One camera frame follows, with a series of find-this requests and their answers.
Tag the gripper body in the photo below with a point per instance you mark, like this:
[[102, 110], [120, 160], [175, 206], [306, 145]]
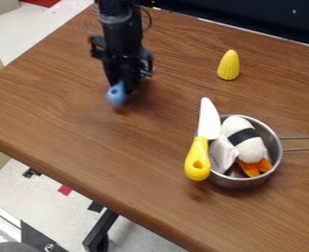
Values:
[[125, 64]]

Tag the blue spoon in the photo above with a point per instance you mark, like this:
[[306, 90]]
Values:
[[116, 95]]

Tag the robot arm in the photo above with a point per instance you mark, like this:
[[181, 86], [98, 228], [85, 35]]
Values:
[[120, 23]]

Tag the yellow toy corn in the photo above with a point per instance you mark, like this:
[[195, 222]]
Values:
[[229, 66]]

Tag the white plush toy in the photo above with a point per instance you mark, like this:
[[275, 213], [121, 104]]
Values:
[[244, 144]]

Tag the silver pot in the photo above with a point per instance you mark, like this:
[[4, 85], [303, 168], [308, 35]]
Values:
[[253, 154]]

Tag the black table leg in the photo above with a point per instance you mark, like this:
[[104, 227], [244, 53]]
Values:
[[99, 234]]

